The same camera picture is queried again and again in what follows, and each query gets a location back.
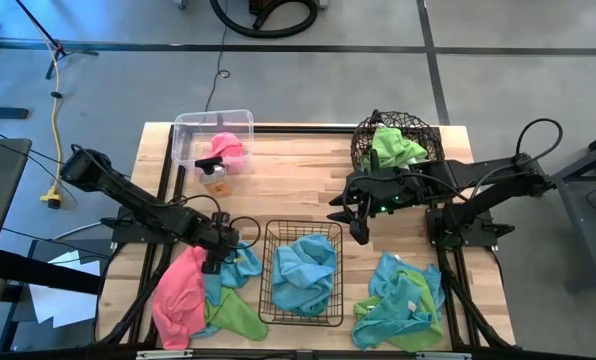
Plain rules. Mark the black steel beam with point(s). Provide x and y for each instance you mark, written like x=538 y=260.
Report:
x=38 y=272

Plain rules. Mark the round dark wicker basket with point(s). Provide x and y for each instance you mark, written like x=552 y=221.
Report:
x=428 y=134

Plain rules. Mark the black flat bar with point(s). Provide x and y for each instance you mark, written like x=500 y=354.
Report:
x=3 y=113

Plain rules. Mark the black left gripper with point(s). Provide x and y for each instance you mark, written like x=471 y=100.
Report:
x=218 y=235

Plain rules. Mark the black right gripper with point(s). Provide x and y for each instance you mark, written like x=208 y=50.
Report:
x=398 y=192

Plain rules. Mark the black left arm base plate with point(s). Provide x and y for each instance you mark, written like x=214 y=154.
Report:
x=128 y=234

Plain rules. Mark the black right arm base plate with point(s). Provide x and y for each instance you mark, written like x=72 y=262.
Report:
x=478 y=239

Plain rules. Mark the pink microfiber towel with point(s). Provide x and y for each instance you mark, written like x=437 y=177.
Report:
x=178 y=300
x=225 y=146

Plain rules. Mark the silver metal bracket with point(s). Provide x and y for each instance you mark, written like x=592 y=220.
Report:
x=164 y=354
x=443 y=356

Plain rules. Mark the white paper sheets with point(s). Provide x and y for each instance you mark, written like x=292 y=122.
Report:
x=63 y=305

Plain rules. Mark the black aluminium table frame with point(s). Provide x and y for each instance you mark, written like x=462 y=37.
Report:
x=303 y=129

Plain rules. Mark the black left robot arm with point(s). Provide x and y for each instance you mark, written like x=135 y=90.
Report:
x=143 y=207

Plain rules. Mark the black tripod stand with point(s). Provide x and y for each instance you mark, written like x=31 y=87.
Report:
x=60 y=50

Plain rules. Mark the dark grey cart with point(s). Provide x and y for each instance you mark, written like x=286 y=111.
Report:
x=593 y=225

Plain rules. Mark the dark grey desk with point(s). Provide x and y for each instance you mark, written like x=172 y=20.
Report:
x=0 y=175

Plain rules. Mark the dark vacuum cleaner body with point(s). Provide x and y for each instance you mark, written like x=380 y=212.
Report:
x=258 y=6

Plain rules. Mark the clear plastic bin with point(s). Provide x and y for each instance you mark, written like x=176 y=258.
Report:
x=188 y=130

